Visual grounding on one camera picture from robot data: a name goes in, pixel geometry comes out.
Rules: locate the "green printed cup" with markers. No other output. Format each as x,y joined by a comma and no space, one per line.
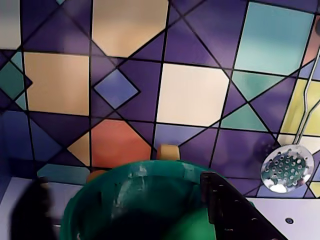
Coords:
162,175

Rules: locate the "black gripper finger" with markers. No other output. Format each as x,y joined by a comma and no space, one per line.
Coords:
32,212
232,215

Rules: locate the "steel perforated skimmer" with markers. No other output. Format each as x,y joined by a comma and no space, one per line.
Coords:
287,170

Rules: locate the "gold faucet knob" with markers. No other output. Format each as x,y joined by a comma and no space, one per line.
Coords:
95,175

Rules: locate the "blue wooden toy kitchen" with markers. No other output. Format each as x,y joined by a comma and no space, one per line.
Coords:
192,95

